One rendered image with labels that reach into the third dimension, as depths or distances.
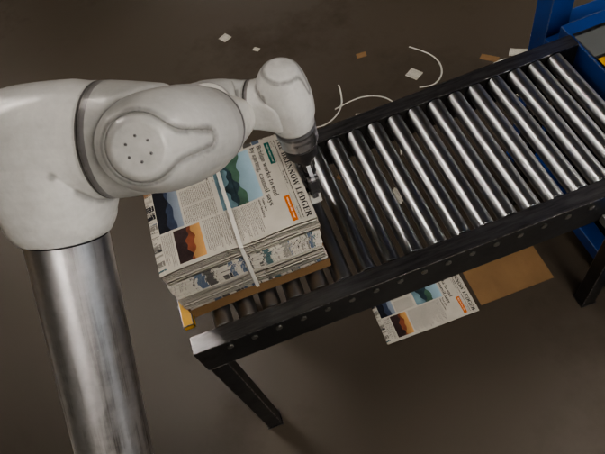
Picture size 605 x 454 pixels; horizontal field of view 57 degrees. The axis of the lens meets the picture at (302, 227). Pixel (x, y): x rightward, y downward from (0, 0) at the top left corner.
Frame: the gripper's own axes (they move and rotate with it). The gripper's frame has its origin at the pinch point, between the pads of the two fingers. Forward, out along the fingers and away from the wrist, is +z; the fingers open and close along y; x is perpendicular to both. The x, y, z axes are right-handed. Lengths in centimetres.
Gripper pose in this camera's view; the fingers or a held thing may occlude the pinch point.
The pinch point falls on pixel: (313, 193)
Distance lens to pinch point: 141.4
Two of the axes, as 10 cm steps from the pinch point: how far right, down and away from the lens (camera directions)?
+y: 3.1, 7.7, -5.5
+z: 1.8, 5.2, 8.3
